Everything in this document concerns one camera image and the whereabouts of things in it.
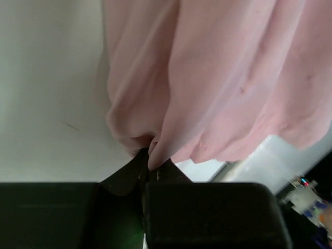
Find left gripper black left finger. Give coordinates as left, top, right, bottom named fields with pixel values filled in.
left=1, top=149, right=148, bottom=248

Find pink trousers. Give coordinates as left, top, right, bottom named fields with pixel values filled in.
left=104, top=1, right=331, bottom=170

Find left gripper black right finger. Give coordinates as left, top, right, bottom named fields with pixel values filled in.
left=144, top=161, right=292, bottom=248

